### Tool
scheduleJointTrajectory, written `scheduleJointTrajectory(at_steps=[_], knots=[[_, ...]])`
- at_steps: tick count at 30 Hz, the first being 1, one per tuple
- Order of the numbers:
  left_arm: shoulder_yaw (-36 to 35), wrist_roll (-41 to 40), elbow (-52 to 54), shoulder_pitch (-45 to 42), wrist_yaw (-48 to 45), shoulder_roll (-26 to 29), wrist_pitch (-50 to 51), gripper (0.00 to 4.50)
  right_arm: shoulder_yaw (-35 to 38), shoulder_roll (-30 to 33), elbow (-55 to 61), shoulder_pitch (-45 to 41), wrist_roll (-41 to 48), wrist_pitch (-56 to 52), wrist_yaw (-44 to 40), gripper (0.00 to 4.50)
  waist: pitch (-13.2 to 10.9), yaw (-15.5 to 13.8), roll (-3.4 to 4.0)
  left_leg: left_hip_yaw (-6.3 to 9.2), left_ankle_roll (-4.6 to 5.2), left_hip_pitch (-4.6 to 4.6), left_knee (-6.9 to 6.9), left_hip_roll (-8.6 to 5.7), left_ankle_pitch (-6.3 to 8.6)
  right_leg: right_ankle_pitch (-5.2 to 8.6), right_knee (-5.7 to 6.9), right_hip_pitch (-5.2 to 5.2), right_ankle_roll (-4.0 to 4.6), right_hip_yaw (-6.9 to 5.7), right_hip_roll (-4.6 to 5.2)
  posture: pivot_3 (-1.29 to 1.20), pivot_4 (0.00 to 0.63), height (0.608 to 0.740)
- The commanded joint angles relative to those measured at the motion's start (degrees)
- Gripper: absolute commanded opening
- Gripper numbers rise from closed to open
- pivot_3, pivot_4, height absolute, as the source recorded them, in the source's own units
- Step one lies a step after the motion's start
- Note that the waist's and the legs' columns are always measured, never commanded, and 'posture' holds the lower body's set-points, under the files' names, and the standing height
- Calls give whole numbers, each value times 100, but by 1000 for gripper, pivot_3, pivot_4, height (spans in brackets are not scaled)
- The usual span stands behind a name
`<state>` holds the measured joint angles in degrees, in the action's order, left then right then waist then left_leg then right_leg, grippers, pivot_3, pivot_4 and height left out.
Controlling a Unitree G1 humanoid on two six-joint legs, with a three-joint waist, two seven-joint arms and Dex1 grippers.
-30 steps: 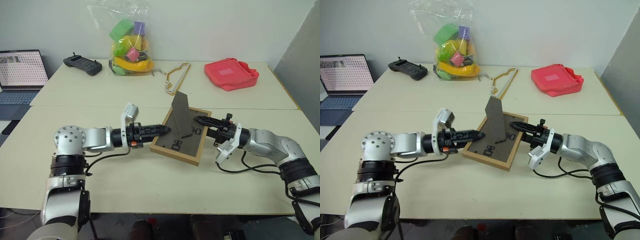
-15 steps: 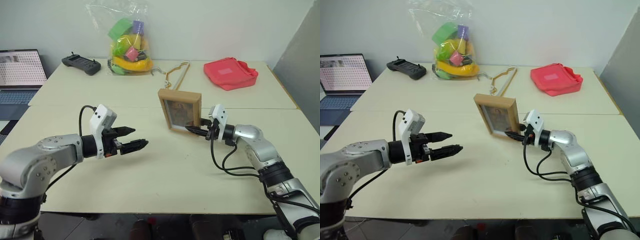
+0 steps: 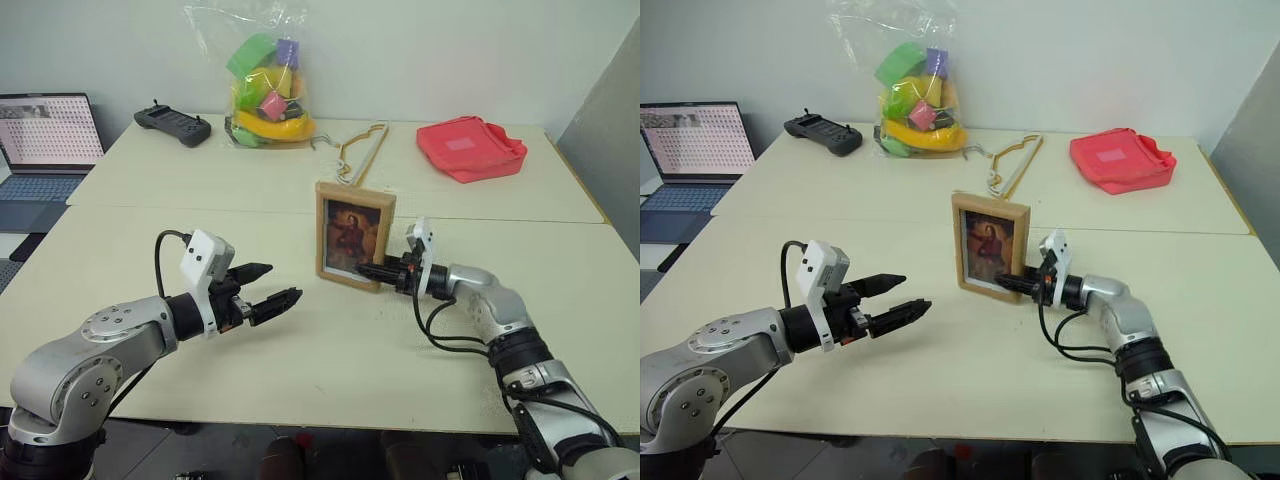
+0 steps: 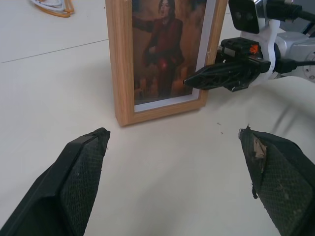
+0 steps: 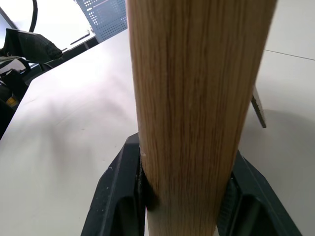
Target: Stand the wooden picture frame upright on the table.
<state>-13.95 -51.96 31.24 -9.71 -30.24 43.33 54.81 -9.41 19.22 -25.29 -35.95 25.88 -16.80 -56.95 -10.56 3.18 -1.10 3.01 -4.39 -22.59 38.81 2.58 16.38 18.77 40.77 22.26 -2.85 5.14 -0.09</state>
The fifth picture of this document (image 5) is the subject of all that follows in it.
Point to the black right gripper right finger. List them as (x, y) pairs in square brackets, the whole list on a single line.
[(253, 204)]

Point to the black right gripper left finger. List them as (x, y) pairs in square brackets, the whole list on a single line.
[(115, 196)]

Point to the finger of the black ribbed left gripper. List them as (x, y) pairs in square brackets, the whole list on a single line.
[(34, 46)]

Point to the wooden rolling pin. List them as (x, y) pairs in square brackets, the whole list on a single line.
[(192, 103)]

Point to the white background desk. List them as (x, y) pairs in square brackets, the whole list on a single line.
[(73, 29)]

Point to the black equipment with yellow label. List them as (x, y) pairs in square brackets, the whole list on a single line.
[(11, 93)]

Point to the grey perforated metal panel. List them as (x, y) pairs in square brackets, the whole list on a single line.
[(105, 19)]

